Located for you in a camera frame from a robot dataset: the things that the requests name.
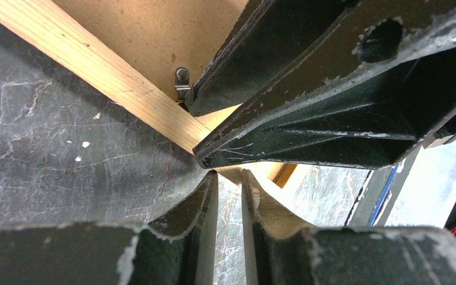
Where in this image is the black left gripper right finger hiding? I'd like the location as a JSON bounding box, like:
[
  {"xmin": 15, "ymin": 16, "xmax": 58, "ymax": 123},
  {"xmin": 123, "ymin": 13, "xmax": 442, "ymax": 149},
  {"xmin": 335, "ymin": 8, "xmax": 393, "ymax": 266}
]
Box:
[{"xmin": 242, "ymin": 170, "xmax": 456, "ymax": 284}]

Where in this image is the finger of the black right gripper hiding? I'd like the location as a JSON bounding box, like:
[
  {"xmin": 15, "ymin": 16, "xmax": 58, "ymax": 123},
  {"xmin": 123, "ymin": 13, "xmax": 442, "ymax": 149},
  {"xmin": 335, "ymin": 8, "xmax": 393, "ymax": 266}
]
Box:
[
  {"xmin": 185, "ymin": 0, "xmax": 358, "ymax": 116},
  {"xmin": 193, "ymin": 0, "xmax": 456, "ymax": 169}
]

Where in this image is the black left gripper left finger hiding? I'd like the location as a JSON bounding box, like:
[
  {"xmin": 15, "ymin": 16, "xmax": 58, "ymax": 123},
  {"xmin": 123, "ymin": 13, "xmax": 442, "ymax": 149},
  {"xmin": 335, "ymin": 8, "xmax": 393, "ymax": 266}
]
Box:
[{"xmin": 0, "ymin": 171, "xmax": 219, "ymax": 284}]

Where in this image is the brown backing board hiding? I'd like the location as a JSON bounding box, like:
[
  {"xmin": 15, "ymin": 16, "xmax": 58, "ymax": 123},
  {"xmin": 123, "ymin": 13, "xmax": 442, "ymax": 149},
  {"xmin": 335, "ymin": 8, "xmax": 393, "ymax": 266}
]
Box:
[{"xmin": 55, "ymin": 0, "xmax": 246, "ymax": 100}]

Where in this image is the wooden picture frame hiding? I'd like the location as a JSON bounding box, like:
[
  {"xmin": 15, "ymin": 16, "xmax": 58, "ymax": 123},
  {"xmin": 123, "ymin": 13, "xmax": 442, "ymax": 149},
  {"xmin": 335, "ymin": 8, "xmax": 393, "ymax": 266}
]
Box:
[{"xmin": 0, "ymin": 0, "xmax": 297, "ymax": 189}]

